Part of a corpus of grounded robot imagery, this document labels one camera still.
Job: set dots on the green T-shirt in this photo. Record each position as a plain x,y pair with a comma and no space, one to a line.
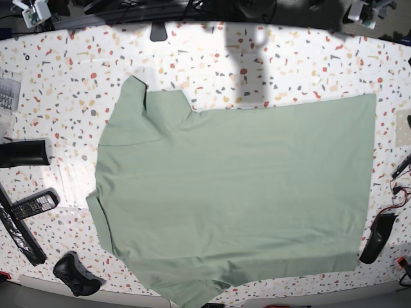
197,202

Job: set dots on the terrazzo patterned table cloth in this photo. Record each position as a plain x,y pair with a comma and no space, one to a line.
72,80

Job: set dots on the black TV remote control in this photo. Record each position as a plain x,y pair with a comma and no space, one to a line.
35,204

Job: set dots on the black game controller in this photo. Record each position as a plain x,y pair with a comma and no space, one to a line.
73,274

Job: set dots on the long black bar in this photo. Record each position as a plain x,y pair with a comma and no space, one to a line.
20,234

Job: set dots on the clear plastic parts box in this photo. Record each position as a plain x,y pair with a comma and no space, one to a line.
9,94

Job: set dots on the small red clip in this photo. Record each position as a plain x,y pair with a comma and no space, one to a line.
402,262

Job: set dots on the black cylindrical handle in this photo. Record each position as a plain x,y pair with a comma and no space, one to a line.
25,153

